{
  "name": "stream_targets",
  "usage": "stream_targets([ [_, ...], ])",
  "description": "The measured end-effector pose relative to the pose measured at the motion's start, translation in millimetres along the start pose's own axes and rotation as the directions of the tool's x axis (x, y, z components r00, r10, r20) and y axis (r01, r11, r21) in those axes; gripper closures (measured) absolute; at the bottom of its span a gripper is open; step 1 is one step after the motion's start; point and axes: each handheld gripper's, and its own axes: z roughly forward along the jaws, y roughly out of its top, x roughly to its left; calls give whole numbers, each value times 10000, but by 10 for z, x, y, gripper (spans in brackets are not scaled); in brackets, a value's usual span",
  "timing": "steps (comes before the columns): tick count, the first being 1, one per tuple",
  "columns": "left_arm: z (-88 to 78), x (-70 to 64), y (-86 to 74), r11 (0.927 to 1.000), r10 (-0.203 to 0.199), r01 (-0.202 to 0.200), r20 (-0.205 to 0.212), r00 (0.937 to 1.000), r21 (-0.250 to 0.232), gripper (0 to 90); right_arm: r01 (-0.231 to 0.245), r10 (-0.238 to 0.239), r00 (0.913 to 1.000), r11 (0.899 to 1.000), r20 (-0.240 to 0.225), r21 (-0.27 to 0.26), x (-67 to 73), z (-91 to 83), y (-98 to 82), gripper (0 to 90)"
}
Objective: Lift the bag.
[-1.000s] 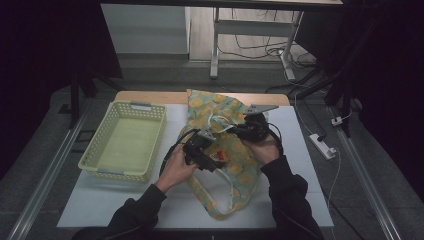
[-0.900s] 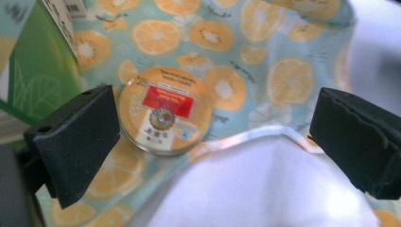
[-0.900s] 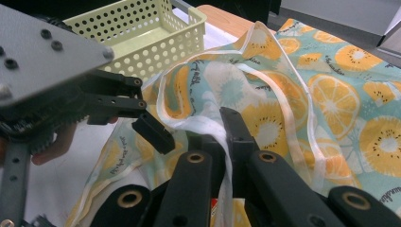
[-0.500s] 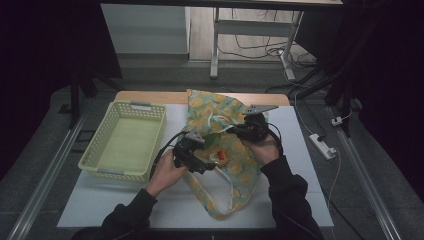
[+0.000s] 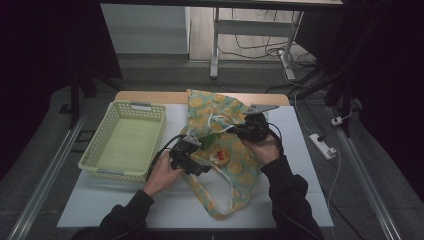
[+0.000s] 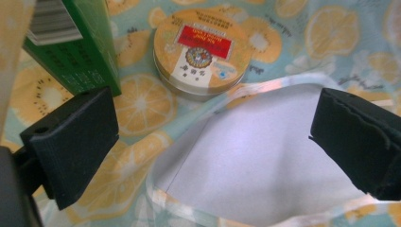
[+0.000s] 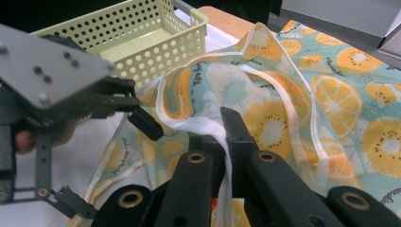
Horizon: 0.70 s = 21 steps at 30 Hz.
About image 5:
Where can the white table mat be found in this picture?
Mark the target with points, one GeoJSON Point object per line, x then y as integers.
{"type": "Point", "coordinates": [293, 186]}

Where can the white plug adapter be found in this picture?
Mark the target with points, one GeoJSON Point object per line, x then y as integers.
{"type": "Point", "coordinates": [337, 121]}

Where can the person's right hand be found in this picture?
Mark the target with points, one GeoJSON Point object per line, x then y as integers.
{"type": "Point", "coordinates": [265, 151]}

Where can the grey cabinet panel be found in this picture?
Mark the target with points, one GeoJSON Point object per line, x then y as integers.
{"type": "Point", "coordinates": [146, 28]}

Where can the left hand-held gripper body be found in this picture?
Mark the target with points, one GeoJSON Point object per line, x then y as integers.
{"type": "Point", "coordinates": [183, 153]}

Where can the pale yellow plastic basket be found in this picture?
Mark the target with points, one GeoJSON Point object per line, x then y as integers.
{"type": "Point", "coordinates": [123, 143]}

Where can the white power strip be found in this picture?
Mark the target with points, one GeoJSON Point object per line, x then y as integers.
{"type": "Point", "coordinates": [322, 145]}

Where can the person's left hand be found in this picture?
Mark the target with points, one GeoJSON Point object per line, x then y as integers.
{"type": "Point", "coordinates": [163, 173]}

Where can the aluminium rail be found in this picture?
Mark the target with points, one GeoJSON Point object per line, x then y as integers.
{"type": "Point", "coordinates": [46, 176]}
{"type": "Point", "coordinates": [363, 180]}

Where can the round red white packet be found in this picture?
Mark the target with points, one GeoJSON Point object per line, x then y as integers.
{"type": "Point", "coordinates": [220, 156]}

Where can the small green medicine box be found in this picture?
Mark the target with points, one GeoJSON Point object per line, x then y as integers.
{"type": "Point", "coordinates": [210, 140]}

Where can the white desk frame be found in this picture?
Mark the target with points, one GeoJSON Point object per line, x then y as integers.
{"type": "Point", "coordinates": [253, 28]}

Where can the orange print fabric bag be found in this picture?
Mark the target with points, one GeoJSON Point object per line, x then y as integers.
{"type": "Point", "coordinates": [240, 173]}

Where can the black stand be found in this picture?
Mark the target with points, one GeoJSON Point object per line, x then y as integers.
{"type": "Point", "coordinates": [75, 100]}
{"type": "Point", "coordinates": [336, 86]}

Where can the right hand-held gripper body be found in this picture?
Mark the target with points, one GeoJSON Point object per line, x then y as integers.
{"type": "Point", "coordinates": [254, 126]}

